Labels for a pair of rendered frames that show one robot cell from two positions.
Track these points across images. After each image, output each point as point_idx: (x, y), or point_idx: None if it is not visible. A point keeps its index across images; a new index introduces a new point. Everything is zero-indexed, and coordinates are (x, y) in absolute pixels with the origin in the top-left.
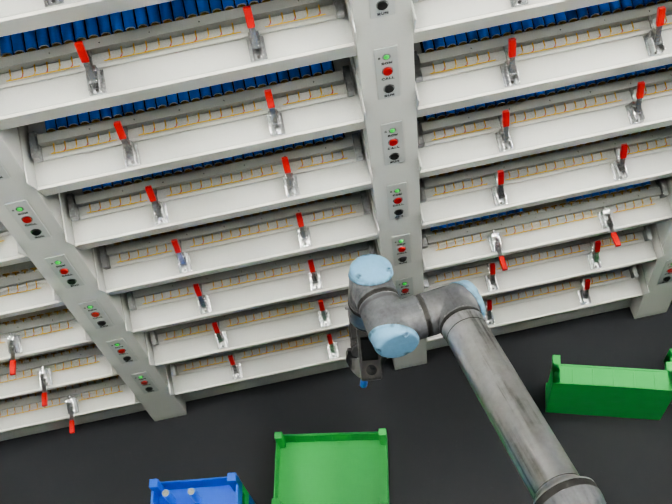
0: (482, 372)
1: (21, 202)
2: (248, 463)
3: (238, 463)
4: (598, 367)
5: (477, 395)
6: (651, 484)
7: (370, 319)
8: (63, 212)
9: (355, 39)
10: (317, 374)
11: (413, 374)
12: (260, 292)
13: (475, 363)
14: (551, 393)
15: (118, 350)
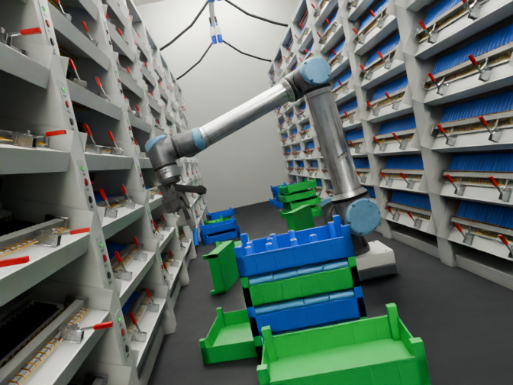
0: (229, 112)
1: (43, 3)
2: (216, 375)
3: (214, 380)
4: (214, 249)
5: (238, 116)
6: None
7: (185, 134)
8: None
9: (99, 2)
10: (156, 358)
11: (181, 326)
12: (119, 211)
13: (224, 115)
14: (220, 266)
15: (103, 257)
